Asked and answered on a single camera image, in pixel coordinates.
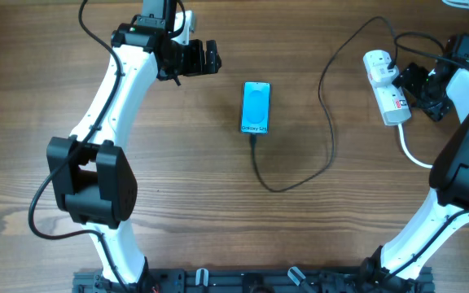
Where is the blue screen Galaxy smartphone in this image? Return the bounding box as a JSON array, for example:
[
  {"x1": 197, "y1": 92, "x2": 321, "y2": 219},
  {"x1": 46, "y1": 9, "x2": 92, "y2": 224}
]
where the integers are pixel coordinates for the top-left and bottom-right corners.
[{"x1": 240, "y1": 81, "x2": 271, "y2": 134}]

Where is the black USB charger cable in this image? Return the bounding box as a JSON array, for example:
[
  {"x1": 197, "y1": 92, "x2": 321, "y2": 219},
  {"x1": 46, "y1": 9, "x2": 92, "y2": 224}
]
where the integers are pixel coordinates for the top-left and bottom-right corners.
[{"x1": 249, "y1": 15, "x2": 399, "y2": 194}]

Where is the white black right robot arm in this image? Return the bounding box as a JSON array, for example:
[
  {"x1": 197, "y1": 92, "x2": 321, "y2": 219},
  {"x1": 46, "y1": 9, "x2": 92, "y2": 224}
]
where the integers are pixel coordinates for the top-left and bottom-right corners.
[{"x1": 356, "y1": 33, "x2": 469, "y2": 292}]

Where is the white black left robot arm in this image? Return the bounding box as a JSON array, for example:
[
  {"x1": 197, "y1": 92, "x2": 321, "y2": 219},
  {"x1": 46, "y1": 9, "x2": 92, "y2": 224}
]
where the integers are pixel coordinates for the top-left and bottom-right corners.
[{"x1": 46, "y1": 1, "x2": 221, "y2": 292}]

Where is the white charger plug adapter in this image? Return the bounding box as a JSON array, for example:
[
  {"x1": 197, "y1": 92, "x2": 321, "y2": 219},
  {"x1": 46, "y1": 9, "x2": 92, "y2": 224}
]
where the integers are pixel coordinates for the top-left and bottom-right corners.
[{"x1": 368, "y1": 64, "x2": 399, "y2": 87}]

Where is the white power strip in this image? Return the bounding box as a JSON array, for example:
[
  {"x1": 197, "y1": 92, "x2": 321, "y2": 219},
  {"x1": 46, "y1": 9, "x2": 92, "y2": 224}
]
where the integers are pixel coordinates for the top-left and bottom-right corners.
[{"x1": 363, "y1": 50, "x2": 411, "y2": 126}]

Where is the white power strip cord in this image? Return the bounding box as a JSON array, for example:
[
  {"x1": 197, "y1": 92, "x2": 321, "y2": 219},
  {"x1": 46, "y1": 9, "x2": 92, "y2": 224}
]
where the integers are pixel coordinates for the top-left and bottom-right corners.
[{"x1": 397, "y1": 3, "x2": 469, "y2": 170}]

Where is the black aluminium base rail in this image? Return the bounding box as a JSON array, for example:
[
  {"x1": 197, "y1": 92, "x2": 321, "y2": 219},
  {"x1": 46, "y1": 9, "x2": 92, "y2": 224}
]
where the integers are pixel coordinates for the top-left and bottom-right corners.
[{"x1": 72, "y1": 266, "x2": 435, "y2": 293}]

